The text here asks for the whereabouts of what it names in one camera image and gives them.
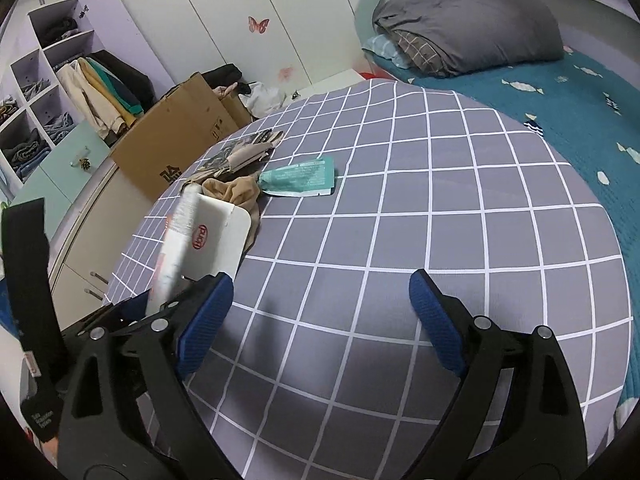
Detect teal striped pillow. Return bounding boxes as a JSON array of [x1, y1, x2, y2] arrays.
[[362, 34, 408, 68]]

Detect white wardrobe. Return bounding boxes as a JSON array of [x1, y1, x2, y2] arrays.
[[107, 0, 501, 91]]

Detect black folded clothes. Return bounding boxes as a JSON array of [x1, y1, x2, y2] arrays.
[[37, 17, 81, 43]]

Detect small cardboard box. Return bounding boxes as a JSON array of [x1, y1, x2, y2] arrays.
[[220, 92, 253, 131]]

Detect white medicine box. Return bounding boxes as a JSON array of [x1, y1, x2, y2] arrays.
[[150, 185, 252, 313]]

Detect white plastic bag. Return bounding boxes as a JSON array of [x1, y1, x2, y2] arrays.
[[245, 82, 286, 118]]

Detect mustard hanging garment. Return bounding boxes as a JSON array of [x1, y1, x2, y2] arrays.
[[80, 57, 138, 126]]

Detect grey checked tablecloth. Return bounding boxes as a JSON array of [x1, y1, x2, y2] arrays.
[[100, 77, 632, 480]]

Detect grey duvet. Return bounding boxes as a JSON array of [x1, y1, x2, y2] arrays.
[[372, 0, 566, 78]]

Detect dark folded jeans pile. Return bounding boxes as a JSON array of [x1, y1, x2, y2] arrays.
[[0, 130, 51, 171]]

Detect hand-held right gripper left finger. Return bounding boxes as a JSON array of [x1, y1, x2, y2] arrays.
[[59, 272, 251, 480]]

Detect green hanging garment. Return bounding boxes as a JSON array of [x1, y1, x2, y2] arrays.
[[92, 57, 143, 113]]

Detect cream hanging jacket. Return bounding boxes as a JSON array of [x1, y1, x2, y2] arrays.
[[56, 62, 123, 138]]

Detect blue folded jeans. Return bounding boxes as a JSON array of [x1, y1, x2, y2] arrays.
[[42, 115, 76, 141]]

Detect teal sachet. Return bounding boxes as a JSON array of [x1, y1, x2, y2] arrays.
[[257, 156, 337, 197]]

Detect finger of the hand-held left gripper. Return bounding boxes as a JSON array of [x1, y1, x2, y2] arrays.
[[60, 290, 153, 341]]

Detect grey plaid blanket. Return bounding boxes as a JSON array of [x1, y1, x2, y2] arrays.
[[390, 30, 451, 73]]

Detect narrow teal drawer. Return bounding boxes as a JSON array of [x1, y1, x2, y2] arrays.
[[20, 122, 112, 211]]

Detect purple stair storage unit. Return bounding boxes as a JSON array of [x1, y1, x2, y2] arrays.
[[0, 0, 176, 201]]

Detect white low platform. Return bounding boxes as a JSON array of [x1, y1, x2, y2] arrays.
[[295, 69, 371, 96]]

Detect large cardboard box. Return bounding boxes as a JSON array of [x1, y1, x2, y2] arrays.
[[110, 72, 253, 201]]

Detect black cloth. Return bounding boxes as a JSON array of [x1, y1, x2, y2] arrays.
[[200, 63, 251, 96]]

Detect white low cabinet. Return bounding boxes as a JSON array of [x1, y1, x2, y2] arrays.
[[47, 160, 151, 321]]

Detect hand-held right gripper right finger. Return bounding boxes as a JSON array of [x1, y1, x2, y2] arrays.
[[408, 268, 590, 480]]

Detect black hanging coat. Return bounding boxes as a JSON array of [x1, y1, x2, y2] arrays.
[[92, 50, 156, 111]]

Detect beige stocking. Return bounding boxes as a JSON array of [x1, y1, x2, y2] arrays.
[[200, 176, 263, 256]]

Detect teal candy print bedsheet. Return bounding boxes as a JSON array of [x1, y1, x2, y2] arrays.
[[372, 49, 640, 321]]

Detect patterned stocking package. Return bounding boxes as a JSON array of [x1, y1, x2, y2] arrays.
[[195, 130, 286, 181]]

